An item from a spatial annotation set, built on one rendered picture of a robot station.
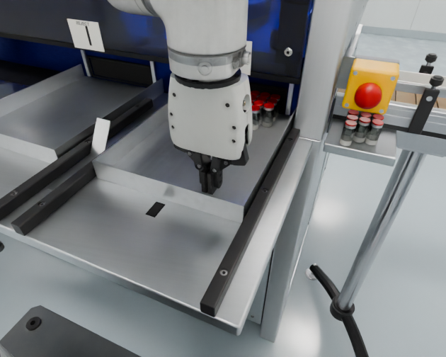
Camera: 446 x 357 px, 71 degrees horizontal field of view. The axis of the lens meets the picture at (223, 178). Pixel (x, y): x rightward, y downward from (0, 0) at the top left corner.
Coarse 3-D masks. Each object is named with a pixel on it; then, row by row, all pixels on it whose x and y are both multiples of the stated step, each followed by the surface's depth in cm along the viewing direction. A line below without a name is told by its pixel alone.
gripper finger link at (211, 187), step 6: (222, 162) 41; (228, 162) 41; (222, 168) 42; (210, 174) 43; (216, 174) 43; (210, 180) 43; (216, 180) 44; (210, 186) 44; (216, 186) 45; (210, 192) 45
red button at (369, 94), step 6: (366, 84) 49; (372, 84) 49; (360, 90) 49; (366, 90) 49; (372, 90) 49; (378, 90) 49; (360, 96) 50; (366, 96) 49; (372, 96) 49; (378, 96) 49; (360, 102) 50; (366, 102) 50; (372, 102) 49; (378, 102) 49; (366, 108) 51
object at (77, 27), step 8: (72, 24) 68; (80, 24) 67; (88, 24) 67; (96, 24) 66; (72, 32) 70; (80, 32) 69; (88, 32) 68; (96, 32) 67; (80, 40) 70; (96, 40) 68; (88, 48) 70; (96, 48) 69
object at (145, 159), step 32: (160, 128) 65; (288, 128) 61; (96, 160) 51; (128, 160) 56; (160, 160) 56; (192, 160) 56; (256, 160) 56; (160, 192) 48; (192, 192) 45; (224, 192) 49; (256, 192) 48
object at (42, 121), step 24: (72, 72) 83; (24, 96) 72; (48, 96) 77; (72, 96) 77; (96, 96) 77; (120, 96) 77; (144, 96) 72; (0, 120) 67; (24, 120) 67; (48, 120) 67; (72, 120) 67; (0, 144) 59; (24, 144) 56; (48, 144) 60; (72, 144) 56
